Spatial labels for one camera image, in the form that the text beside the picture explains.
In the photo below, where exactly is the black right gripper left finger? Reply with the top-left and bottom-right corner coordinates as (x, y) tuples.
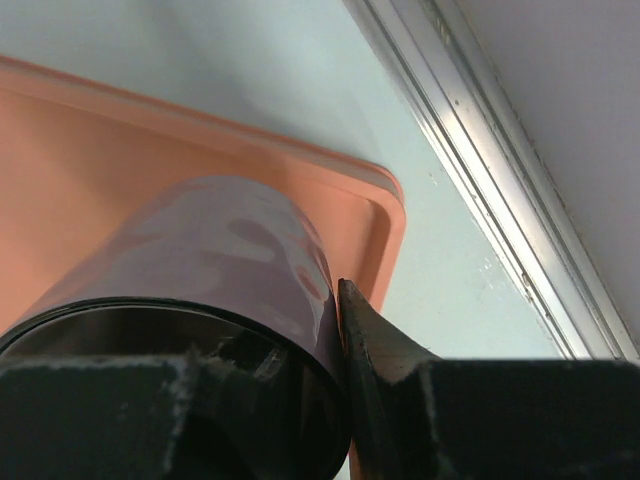
(1, 352), (300, 479)

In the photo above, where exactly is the purple mug black handle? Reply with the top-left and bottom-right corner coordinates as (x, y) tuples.
(1, 176), (351, 479)

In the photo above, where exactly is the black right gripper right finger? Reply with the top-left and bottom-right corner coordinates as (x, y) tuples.
(338, 280), (639, 479)

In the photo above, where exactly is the salmon plastic tray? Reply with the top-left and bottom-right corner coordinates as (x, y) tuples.
(1, 58), (406, 339)

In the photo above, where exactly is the aluminium frame rail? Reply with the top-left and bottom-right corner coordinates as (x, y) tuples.
(347, 1), (639, 361)

